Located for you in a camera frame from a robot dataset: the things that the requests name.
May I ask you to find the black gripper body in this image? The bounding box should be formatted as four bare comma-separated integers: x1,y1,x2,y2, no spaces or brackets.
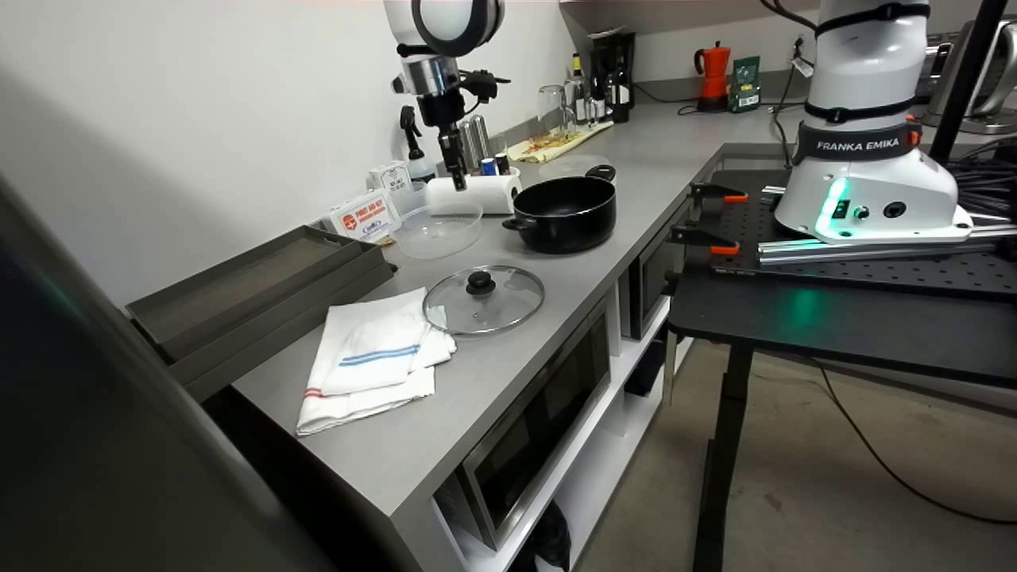
418,86,476,139

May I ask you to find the glass lid with black knob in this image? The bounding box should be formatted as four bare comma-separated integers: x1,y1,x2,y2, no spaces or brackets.
418,260,548,341

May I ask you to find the black cooking pot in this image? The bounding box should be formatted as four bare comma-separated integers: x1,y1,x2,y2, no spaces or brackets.
498,161,618,258

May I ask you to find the red moka pot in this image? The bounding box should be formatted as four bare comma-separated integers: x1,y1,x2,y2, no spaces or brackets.
693,38,737,115

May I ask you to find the steel canister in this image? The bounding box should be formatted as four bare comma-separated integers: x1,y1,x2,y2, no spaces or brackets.
462,113,495,178

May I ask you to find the spray bottle with black trigger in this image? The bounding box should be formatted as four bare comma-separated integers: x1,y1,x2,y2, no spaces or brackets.
398,104,442,190

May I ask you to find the white paper towel roll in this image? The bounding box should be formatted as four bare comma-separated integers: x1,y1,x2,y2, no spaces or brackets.
421,171,523,224

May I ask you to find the small white box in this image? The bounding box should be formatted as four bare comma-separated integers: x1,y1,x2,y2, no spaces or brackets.
362,155,418,224

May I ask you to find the small clear plastic bowl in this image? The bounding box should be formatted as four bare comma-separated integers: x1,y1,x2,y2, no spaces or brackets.
389,205,489,266

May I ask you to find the yellowish cloth mat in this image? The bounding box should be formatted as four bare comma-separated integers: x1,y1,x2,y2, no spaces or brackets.
504,119,618,170

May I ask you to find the red and white box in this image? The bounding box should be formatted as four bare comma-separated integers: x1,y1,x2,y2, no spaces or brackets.
326,188,404,248

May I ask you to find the black coffee machine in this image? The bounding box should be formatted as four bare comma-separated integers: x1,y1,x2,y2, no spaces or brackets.
584,30,637,127

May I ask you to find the folded white cloth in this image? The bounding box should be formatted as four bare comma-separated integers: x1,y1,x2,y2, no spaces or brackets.
294,287,460,443

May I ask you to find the small black built-in appliance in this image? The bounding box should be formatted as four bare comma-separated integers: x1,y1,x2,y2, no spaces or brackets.
621,226,686,344

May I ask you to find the dark grey tray box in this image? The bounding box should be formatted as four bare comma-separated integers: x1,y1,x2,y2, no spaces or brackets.
123,224,401,406

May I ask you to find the orange and black clamp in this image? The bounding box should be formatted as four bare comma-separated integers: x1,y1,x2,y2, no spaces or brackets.
669,226,747,264
686,181,755,210

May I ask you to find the black microwave oven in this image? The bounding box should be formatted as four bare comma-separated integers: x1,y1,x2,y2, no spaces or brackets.
456,312,617,550

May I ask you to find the green box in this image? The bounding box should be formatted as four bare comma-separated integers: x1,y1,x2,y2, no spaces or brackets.
727,54,766,119

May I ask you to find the white shelf cabinet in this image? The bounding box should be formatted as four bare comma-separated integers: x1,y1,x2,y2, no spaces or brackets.
421,226,697,572

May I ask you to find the black perforated robot table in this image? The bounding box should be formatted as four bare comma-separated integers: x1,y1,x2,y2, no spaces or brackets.
664,139,1017,572

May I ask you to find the black refrigerator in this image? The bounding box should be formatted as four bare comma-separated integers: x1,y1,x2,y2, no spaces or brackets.
0,178,334,572

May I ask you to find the black pole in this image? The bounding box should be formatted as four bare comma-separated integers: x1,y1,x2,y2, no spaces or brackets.
926,0,1017,170

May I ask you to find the aluminium rail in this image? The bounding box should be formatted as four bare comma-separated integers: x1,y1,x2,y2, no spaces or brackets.
752,208,1017,271

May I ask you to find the black floor cable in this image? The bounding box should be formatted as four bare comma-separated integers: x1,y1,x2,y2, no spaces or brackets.
809,363,1017,532

